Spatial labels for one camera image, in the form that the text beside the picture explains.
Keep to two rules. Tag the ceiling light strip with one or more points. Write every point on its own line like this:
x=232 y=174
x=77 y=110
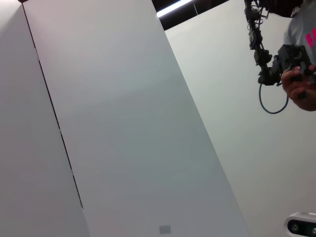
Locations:
x=172 y=7

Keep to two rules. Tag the white camera housing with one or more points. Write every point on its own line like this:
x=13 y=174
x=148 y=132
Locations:
x=300 y=225

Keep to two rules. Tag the operator grey printed shirt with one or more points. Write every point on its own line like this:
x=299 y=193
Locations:
x=296 y=32

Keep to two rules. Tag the operator bare hand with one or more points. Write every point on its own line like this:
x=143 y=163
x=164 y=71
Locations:
x=301 y=93

